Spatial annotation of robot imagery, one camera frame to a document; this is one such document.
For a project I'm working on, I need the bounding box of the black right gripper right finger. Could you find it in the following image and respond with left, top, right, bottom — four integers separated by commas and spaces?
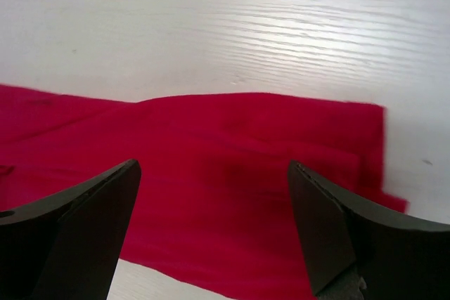
288, 162, 449, 300

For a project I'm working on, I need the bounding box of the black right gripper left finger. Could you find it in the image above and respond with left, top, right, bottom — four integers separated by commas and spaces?
1, 159, 141, 300

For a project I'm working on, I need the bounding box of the red t shirt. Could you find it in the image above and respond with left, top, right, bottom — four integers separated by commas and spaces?
1, 86, 408, 299

